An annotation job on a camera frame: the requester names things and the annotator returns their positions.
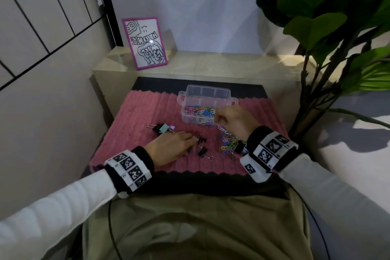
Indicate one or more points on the person's left hand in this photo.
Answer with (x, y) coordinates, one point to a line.
(170, 148)

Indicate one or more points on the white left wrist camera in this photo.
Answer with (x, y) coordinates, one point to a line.
(123, 195)

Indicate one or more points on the transparent storage box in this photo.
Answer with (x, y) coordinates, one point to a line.
(207, 95)

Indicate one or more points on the person's olive trousers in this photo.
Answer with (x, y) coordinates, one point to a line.
(198, 226)

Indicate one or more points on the person's right hand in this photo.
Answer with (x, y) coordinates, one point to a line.
(236, 121)

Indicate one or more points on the black left wristband with markers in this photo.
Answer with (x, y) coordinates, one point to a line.
(129, 170)

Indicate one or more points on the pink framed drawing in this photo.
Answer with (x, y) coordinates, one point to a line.
(144, 43)

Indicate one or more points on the black wristband with markers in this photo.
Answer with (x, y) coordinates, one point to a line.
(129, 170)
(271, 148)

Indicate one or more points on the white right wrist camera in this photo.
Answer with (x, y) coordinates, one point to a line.
(254, 170)

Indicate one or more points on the pink ribbed mat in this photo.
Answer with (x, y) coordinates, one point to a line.
(134, 116)

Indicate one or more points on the person's left forearm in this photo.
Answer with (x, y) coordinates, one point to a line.
(51, 217)

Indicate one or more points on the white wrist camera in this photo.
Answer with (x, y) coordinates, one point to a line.
(123, 195)
(254, 170)

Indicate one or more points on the black right wristband with markers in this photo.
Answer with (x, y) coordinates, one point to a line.
(271, 148)

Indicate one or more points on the beige wooden shelf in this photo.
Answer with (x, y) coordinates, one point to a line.
(231, 64)

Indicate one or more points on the black binder clip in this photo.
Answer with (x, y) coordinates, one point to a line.
(240, 147)
(157, 128)
(202, 151)
(201, 140)

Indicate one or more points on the person's right forearm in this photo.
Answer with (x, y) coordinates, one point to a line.
(335, 199)

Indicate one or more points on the mint green binder clip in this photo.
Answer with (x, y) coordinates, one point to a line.
(164, 128)

